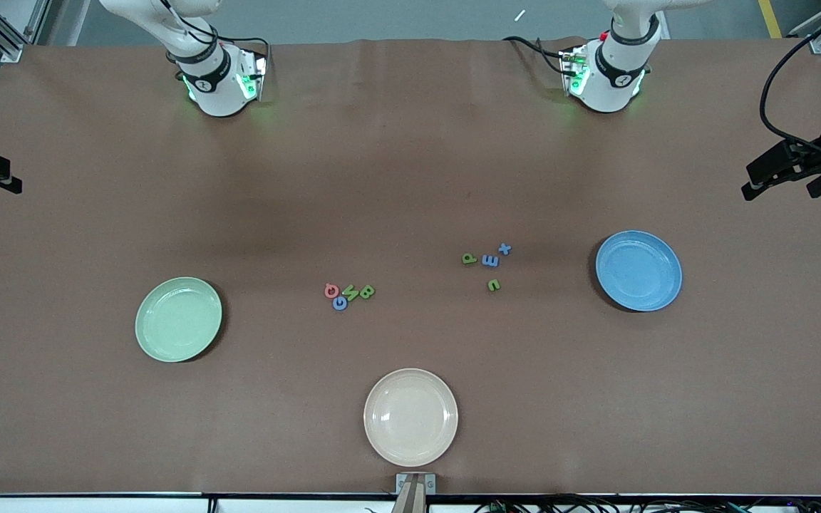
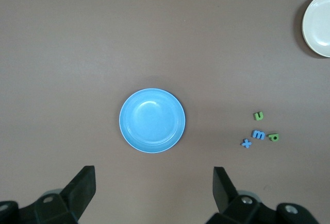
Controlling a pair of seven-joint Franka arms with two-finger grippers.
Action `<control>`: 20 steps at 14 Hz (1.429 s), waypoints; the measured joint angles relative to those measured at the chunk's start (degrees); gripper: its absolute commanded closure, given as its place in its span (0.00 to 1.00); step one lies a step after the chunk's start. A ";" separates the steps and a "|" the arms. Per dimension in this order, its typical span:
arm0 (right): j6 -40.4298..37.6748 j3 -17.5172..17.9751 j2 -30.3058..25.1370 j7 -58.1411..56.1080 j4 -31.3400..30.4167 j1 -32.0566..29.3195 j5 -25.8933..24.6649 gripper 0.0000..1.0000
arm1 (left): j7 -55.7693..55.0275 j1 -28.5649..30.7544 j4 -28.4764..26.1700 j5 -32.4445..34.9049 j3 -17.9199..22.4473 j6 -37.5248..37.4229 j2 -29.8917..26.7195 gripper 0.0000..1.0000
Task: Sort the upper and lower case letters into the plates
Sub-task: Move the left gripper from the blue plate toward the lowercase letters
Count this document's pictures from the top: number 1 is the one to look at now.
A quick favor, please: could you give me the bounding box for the blue plate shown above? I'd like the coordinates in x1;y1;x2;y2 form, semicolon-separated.
594;229;683;313

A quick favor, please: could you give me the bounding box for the brown table mat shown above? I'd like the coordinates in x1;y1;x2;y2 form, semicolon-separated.
0;37;821;496

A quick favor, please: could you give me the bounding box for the beige plate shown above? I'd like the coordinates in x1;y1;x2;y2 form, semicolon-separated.
363;368;459;468

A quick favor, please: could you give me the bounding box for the light green plate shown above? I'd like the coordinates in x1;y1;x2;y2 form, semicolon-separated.
135;276;223;363

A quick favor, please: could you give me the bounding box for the black left arm base cable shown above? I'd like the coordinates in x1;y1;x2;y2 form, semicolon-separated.
502;34;569;78

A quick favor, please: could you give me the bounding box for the black arm base cable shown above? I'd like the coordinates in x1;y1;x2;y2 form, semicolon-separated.
222;36;272;81
502;34;569;78

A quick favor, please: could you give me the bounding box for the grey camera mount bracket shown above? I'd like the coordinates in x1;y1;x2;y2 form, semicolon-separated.
396;472;437;513

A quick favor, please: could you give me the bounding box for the black right arm base cable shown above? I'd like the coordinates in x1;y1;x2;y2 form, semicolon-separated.
222;36;272;81

